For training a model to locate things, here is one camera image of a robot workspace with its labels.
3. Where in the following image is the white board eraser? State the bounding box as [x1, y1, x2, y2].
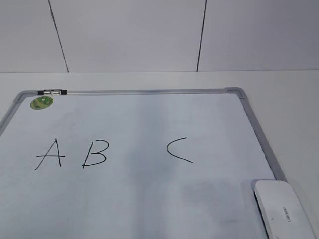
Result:
[254, 180, 316, 239]

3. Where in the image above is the round green magnet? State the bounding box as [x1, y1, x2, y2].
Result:
[30, 96, 54, 110]

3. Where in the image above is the white board with grey frame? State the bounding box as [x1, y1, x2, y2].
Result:
[0, 88, 288, 239]

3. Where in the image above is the black and silver frame clip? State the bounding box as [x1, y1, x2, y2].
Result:
[37, 89, 67, 96]

